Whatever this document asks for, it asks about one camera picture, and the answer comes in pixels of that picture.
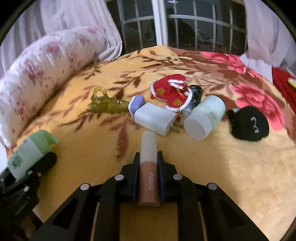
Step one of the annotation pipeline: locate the white green bottle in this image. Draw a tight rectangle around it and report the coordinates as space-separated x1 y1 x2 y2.
8 130 59 180
184 95 226 141

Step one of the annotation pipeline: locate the pink lip gloss tube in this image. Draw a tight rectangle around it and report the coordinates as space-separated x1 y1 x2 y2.
138 131 160 207

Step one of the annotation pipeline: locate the black knit pouch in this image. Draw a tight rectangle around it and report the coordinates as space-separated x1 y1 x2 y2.
226 106 269 142

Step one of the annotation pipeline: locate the purple white small case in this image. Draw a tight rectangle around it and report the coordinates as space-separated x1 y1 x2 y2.
128 95 145 117

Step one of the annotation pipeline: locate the red crochet pouch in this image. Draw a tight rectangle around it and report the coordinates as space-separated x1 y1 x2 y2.
150 74 193 121

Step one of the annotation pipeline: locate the floral beige fleece blanket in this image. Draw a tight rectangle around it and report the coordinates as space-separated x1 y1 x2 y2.
18 46 295 240

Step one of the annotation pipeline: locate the pink floral rolled quilt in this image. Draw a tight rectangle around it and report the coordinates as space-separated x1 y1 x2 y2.
1 27 107 148

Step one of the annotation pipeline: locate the white charger plug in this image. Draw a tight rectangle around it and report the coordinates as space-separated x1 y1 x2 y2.
134 103 180 137

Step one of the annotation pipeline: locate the dark green small bottle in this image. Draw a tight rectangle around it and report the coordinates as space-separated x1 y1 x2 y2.
180 85 204 125

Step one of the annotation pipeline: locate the red blanket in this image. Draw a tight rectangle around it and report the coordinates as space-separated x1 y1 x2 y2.
272 67 296 113

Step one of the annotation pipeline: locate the yellow cartoon pillow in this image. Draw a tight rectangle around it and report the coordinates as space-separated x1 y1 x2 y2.
288 78 296 89

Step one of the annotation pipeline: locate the left sheer white curtain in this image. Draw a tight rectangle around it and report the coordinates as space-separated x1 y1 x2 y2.
1 1 122 74

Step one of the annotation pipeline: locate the sheer white curtain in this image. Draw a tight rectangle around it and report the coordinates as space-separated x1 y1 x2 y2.
239 0 295 83
1 1 122 74

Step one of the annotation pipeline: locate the right sheer white curtain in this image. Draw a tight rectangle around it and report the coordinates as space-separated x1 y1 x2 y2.
239 0 295 83

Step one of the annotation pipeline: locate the white barred window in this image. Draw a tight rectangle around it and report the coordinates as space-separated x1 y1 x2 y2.
106 1 247 55

